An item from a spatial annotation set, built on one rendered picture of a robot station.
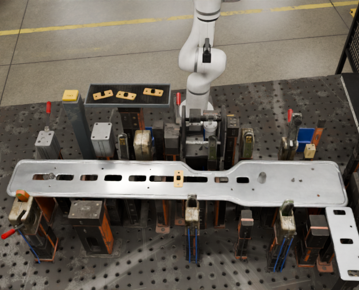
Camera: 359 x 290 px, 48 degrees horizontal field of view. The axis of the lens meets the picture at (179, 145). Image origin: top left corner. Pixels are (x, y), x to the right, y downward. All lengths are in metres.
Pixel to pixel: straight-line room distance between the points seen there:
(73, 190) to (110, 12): 3.18
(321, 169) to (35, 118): 1.60
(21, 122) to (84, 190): 0.92
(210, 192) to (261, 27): 2.92
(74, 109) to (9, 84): 2.15
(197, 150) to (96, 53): 2.45
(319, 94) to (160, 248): 1.34
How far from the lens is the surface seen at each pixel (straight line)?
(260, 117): 2.33
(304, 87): 2.57
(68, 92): 1.86
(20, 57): 4.27
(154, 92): 1.77
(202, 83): 1.99
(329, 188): 1.71
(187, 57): 1.90
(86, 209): 1.60
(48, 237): 1.83
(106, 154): 1.77
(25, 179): 1.80
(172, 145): 1.73
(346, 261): 1.57
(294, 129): 1.68
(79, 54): 4.10
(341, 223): 1.64
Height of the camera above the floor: 2.35
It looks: 49 degrees down
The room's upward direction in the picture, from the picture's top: 3 degrees counter-clockwise
